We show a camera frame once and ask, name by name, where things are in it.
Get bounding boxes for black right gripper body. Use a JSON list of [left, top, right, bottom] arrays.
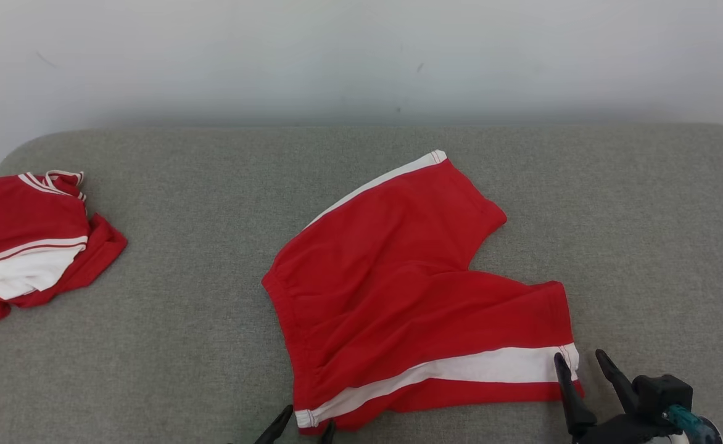
[[573, 412, 678, 444]]

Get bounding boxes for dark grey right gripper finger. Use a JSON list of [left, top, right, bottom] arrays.
[[553, 352, 598, 438], [595, 349, 640, 416]]

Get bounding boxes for red shorts with white stripes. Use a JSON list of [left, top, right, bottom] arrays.
[[262, 149, 584, 436]]

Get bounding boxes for red jersey with number 23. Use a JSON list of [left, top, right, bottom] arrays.
[[0, 170, 128, 324]]

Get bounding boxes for teal cable connector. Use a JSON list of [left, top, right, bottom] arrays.
[[669, 404, 703, 434]]

